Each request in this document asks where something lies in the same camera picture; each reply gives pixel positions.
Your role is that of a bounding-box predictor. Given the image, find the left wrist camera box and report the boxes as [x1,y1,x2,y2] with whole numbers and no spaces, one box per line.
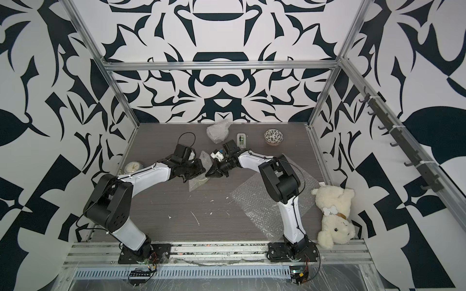
[172,144,196,164]

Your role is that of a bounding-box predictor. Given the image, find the white teddy bear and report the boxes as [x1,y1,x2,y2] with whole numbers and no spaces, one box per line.
[311,186,356,249]

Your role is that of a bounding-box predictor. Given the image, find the black white speckled bowl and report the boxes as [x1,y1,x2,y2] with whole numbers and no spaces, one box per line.
[263,129,284,146]

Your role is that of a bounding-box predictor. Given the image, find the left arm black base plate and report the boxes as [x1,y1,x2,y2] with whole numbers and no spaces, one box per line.
[118,244,172,265]

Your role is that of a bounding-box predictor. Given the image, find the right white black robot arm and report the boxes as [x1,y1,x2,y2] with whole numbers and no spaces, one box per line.
[206,140,309,255]

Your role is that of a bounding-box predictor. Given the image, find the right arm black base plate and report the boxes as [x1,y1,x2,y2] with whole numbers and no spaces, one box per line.
[266,238,320,263]

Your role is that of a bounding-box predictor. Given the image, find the left electronics board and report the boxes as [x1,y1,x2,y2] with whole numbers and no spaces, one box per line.
[127,269,157,287]

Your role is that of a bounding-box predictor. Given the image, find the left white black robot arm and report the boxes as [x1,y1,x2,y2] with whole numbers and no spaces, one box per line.
[83,158,205,253]

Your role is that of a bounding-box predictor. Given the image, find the right electronics board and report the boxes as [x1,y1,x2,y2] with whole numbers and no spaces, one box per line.
[290,265,309,285]

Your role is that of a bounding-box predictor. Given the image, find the white slotted cable duct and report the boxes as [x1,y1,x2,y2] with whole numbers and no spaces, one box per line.
[74,266,291,280]

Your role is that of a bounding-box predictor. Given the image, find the electronics board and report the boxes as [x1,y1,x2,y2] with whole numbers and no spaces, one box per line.
[127,269,157,287]
[290,265,309,285]

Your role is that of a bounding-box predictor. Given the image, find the grey wall hook rail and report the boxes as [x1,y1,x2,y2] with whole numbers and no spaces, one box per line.
[360,87,445,193]

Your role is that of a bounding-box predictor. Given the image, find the aluminium frame rail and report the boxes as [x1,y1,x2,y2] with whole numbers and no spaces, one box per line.
[103,60,337,72]

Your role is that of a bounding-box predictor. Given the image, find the bubble wrap sheet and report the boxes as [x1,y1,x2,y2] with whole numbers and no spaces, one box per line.
[230,167,322,241]
[189,151,212,192]
[206,120,232,144]

